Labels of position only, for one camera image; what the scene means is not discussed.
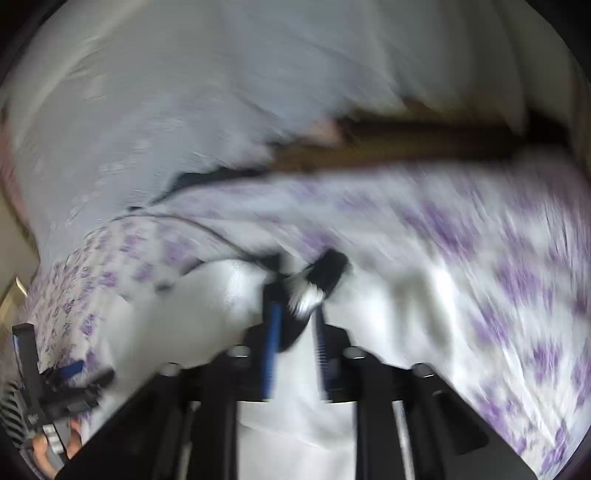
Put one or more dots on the beige wooden cabinet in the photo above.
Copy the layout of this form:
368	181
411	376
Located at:
16	277

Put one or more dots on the white lace cover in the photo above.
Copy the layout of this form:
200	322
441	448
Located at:
184	92

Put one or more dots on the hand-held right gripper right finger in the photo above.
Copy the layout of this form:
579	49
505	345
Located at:
323	362

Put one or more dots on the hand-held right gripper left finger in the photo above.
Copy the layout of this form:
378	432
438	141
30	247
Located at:
272	344

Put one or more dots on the black and white striped cloth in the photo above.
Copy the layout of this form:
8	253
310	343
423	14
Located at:
10	415

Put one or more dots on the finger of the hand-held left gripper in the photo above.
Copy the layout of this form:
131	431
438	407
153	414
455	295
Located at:
78	378

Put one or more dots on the white sweater with black stripes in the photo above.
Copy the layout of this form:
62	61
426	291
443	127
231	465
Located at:
207	300

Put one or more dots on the purple floral bed sheet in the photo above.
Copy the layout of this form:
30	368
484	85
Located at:
461	277

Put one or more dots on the person's left hand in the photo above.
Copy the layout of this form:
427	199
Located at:
46	457

